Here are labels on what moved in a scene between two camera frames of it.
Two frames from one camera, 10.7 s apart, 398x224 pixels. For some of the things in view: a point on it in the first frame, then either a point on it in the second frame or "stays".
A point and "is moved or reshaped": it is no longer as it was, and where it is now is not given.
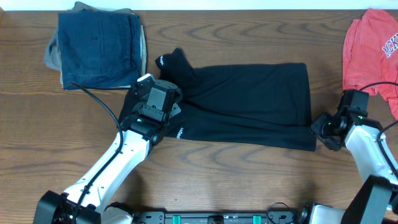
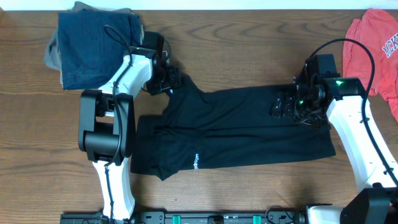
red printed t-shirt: x=370 y=55 stays
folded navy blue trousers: x=100 y=48 stays
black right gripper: x=321 y=130 -> x=282 y=104
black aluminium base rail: x=262 y=217 stays
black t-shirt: x=265 y=106 is moved or reshaped
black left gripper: x=175 y=109 -> x=171 y=78
